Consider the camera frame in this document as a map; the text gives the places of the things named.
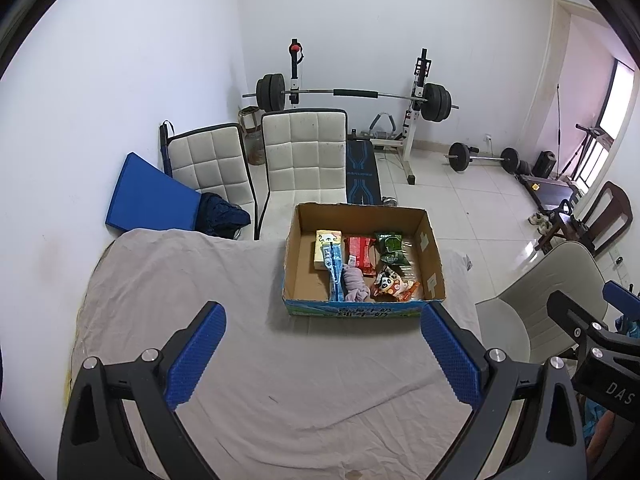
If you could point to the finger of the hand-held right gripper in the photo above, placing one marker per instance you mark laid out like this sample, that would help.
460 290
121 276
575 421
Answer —
570 312
622 296

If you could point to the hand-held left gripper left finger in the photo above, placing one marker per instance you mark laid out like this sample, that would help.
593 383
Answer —
195 355

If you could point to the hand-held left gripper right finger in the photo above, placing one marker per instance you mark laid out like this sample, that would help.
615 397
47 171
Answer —
452 355

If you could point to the orange snack packet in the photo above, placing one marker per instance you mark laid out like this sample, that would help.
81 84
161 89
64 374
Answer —
392 285

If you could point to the purple cloth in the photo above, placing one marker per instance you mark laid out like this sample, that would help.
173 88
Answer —
356 285

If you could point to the green snack packet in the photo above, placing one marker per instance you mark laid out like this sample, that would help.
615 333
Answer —
390 247

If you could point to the cardboard box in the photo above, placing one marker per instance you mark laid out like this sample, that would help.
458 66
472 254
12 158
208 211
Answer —
300 270

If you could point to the red snack packet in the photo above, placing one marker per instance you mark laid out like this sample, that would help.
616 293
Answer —
361 252

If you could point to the long blue snack packet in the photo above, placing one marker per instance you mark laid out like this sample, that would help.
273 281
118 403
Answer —
334 272

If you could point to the white yellow tissue pack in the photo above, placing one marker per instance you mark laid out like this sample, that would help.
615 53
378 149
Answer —
327 236

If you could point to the person's right forearm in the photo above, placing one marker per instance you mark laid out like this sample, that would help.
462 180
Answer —
600 440

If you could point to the beige office chair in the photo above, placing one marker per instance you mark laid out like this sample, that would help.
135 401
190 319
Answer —
540 295

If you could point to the dark wooden chair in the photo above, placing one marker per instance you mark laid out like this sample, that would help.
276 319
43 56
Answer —
607 215

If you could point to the grey tablecloth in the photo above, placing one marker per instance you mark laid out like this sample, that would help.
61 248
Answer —
200 270

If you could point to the white shoe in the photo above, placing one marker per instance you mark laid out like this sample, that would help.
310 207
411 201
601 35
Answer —
535 218
545 226

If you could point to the white paper scrap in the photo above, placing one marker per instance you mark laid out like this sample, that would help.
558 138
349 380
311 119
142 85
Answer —
467 262

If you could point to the treadmill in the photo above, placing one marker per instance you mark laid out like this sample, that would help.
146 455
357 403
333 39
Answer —
547 190

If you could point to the dark blue jacket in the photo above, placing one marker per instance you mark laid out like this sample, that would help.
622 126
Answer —
222 215

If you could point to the black speaker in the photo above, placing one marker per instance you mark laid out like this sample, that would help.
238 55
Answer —
544 164

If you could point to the black tripod stand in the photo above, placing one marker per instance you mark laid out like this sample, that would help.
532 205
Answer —
582 150

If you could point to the black weight plate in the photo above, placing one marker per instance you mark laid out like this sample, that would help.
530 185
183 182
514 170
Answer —
525 167

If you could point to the metal bowl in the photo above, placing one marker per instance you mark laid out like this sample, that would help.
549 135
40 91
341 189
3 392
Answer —
390 202

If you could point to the blue folded mat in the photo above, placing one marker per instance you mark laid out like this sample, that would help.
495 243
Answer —
150 192

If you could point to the window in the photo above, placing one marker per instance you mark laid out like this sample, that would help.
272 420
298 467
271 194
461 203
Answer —
612 110

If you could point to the short barbell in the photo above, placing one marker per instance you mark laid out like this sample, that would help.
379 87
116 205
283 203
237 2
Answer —
457 156

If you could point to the white padded chair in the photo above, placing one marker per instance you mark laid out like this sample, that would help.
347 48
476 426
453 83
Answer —
305 155
210 160

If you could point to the black weight bench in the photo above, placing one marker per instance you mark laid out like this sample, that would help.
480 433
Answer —
362 175

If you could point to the dark blue long bag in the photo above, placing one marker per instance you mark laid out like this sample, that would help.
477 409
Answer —
165 147

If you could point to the white barbell rack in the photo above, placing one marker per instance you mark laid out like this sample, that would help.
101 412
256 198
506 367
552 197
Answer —
417 100

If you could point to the long barbell with black plates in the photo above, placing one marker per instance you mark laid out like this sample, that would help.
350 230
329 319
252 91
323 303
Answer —
272 92

